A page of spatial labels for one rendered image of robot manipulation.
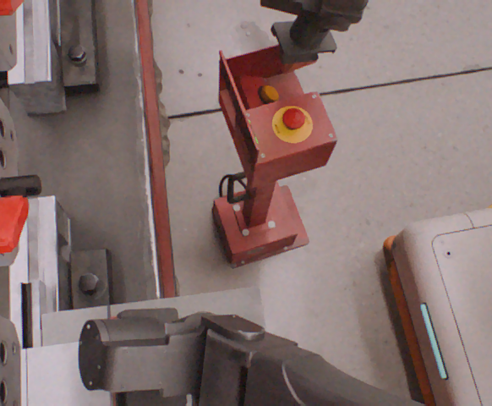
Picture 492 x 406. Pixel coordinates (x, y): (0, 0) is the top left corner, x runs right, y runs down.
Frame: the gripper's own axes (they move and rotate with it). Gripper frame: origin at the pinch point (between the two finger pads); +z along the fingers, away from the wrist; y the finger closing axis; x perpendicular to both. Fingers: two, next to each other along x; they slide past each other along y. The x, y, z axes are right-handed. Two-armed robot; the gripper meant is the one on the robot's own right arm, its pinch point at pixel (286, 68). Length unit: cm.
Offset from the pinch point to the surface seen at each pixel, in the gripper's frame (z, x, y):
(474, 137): 58, -1, -95
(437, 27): 57, -43, -101
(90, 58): -1.6, -5.0, 33.8
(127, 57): -0.1, -5.6, 27.6
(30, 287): -7, 30, 50
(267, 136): 3.9, 10.9, 6.4
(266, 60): 3.7, -4.3, 0.9
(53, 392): -8, 43, 50
